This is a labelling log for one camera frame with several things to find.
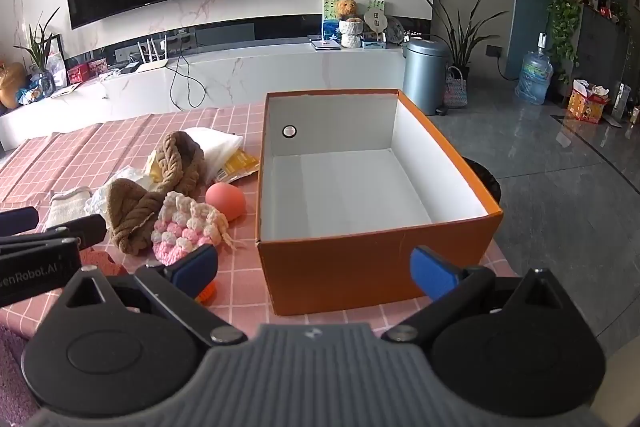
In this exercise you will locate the white cloth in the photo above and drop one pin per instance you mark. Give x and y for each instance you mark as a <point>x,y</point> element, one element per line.
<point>97,204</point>

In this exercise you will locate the snack bags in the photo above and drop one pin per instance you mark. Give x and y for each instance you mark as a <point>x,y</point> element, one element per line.
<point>32,94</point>

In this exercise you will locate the white marble TV cabinet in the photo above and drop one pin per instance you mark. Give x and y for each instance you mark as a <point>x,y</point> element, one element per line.
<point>280,72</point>

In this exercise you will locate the pink checked tablecloth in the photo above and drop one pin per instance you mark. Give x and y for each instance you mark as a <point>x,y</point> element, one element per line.
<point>100,147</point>

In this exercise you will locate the paper sheets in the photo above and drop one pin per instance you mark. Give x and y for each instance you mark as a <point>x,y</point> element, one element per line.
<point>65,89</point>

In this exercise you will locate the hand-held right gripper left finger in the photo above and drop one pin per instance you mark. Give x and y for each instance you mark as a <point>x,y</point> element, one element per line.
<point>195,269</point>

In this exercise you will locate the flat grey box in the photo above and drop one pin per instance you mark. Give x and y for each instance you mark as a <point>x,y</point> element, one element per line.
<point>325,44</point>

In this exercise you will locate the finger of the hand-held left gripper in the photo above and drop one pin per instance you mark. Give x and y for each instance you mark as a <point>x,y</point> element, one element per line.
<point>80,229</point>
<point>17,222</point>

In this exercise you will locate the orange cardboard box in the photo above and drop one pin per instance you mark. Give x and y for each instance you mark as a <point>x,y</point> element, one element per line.
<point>350,272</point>

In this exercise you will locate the pothos plant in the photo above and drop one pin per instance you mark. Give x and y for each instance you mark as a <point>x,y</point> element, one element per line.
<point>562,2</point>

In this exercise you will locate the purple cloth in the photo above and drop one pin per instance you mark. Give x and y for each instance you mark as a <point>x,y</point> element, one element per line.
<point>10,367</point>

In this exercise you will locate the teddy bear in white pot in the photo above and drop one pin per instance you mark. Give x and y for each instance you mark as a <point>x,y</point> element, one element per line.
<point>351,34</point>

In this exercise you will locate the pink white crochet pouch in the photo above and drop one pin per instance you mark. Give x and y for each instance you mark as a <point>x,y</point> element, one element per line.
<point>185,227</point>

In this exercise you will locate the yellow snack packet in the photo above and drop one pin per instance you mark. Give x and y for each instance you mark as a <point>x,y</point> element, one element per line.
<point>240,167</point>

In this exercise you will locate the wall socket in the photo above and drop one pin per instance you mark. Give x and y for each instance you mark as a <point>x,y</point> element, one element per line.
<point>494,51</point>

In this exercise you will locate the brown teddy bear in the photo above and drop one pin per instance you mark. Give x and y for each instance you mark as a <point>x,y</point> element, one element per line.
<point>346,8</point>

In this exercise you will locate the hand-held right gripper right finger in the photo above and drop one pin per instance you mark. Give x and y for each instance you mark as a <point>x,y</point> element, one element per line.
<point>432,274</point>

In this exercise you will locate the red gift box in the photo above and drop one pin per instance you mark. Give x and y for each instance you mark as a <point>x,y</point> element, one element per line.
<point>585,104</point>

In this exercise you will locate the grey cabinet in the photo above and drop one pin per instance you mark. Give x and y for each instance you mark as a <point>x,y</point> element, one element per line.
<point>605,52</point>

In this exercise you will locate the white towel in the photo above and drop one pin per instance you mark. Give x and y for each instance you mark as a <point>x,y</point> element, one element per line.
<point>67,207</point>

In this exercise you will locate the green leaf painting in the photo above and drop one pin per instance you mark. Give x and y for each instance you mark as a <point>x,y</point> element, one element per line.
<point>370,3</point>

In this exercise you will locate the black round bin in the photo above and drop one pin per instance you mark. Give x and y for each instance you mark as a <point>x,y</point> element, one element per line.
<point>482,182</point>

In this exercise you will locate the gold vase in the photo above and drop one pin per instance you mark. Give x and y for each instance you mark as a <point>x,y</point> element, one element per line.
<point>11,84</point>

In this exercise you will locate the pink soft ball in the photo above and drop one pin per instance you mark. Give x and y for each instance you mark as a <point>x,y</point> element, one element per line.
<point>225,202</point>

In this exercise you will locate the blue water bottle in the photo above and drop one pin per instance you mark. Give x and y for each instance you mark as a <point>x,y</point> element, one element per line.
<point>534,77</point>

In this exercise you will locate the woven basket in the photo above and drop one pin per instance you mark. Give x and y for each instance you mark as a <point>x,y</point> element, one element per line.
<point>455,92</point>

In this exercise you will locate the green blue painting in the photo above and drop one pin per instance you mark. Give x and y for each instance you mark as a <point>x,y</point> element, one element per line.
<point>330,29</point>

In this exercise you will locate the small black box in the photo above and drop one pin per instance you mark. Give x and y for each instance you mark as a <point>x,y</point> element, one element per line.
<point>130,68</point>

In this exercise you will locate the black picture frame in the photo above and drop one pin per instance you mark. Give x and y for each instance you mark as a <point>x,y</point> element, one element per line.
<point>59,62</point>

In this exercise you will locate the white round fan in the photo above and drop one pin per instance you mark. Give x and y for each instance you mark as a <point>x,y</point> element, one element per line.
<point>376,24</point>

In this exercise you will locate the orange textured sponge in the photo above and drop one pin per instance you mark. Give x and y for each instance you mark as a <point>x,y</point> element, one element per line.
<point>100,264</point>

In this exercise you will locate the orange spiky toy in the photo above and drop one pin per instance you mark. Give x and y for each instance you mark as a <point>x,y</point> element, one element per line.
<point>207,293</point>

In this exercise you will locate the white router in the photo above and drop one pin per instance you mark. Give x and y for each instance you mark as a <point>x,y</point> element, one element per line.
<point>152,66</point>

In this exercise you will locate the potted plant in glass vase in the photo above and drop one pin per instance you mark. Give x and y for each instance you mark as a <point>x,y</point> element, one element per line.
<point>40,52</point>

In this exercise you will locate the silver pedal trash can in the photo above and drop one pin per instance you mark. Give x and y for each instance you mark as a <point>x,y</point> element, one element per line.
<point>425,77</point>

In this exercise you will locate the long-leaf potted plant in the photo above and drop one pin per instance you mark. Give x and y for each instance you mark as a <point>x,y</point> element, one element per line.
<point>457,42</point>

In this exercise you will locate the decorative plate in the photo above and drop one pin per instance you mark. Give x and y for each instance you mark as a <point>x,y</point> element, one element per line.
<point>395,31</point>

